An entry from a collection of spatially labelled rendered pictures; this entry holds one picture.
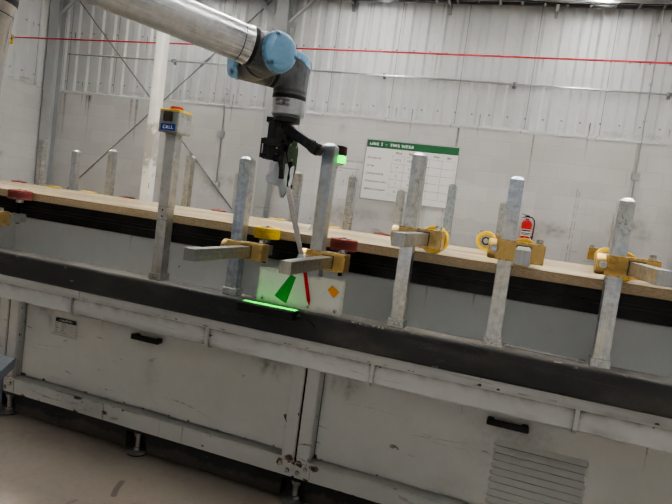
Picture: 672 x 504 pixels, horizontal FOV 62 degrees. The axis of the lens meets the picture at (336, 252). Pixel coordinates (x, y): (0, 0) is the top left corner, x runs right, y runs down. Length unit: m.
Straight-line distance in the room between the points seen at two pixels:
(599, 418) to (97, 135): 10.30
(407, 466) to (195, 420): 0.76
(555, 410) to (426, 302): 0.46
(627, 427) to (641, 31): 7.93
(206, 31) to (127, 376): 1.38
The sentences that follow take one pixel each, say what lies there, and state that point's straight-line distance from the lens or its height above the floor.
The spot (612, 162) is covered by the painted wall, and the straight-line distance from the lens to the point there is 8.76.
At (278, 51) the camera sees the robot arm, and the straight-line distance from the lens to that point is 1.35.
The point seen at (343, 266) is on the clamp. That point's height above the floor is 0.84.
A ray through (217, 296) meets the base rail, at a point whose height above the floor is 0.69.
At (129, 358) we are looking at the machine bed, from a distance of 2.25.
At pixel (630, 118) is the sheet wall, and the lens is 8.88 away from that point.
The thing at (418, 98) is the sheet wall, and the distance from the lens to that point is 8.89.
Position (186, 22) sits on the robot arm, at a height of 1.34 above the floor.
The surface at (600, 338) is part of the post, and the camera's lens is 1.49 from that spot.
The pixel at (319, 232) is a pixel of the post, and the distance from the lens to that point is 1.55.
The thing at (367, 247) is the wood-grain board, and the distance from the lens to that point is 1.68.
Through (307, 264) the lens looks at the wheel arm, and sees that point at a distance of 1.36.
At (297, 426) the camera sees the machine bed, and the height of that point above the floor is 0.27.
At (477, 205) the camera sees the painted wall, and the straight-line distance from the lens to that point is 8.59.
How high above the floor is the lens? 1.00
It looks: 4 degrees down
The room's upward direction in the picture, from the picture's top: 8 degrees clockwise
